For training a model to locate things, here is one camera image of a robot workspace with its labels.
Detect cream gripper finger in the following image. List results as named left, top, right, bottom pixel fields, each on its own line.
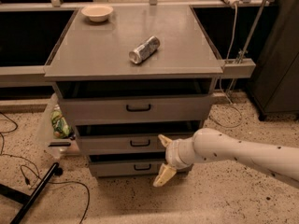
left=153, top=163, right=177, bottom=188
left=158, top=134, right=173, bottom=147

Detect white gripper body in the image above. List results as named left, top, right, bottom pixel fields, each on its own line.
left=165, top=138, right=195, bottom=170

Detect grey drawer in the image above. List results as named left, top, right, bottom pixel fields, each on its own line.
left=77, top=133, right=164, bottom=155
left=89, top=159, right=165, bottom=177
left=59, top=95, right=212, bottom=125

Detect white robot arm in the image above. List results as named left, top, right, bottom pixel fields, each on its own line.
left=153, top=128, right=299, bottom=188

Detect grey bottom drawer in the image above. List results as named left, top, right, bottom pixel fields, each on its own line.
left=89, top=159, right=165, bottom=177

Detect grey top drawer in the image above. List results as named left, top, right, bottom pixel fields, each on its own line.
left=59, top=95, right=212, bottom=125

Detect grey drawer cabinet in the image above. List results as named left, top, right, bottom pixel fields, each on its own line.
left=45, top=5, right=221, bottom=163

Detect silver drink can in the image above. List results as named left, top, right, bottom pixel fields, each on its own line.
left=129, top=35, right=160, bottom=64

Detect green snack bag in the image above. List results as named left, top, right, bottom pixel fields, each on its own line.
left=50, top=105, right=72, bottom=138

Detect clear plastic bin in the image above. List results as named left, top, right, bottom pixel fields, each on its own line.
left=36, top=94, right=79, bottom=159

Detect dark grey side cabinet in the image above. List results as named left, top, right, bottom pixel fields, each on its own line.
left=248, top=0, right=299, bottom=120

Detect black metal stand leg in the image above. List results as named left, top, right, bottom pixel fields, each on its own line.
left=0, top=162, right=63, bottom=224

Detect white bowl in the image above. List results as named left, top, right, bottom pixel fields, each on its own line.
left=81, top=5, right=113, bottom=22

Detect grey metal counter rail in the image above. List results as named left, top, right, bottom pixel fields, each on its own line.
left=0, top=58, right=256, bottom=88

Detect white hanging cable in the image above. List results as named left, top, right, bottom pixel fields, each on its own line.
left=208, top=3, right=244, bottom=130

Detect black floor cable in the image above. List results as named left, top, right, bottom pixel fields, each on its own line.
left=0, top=110, right=91, bottom=224

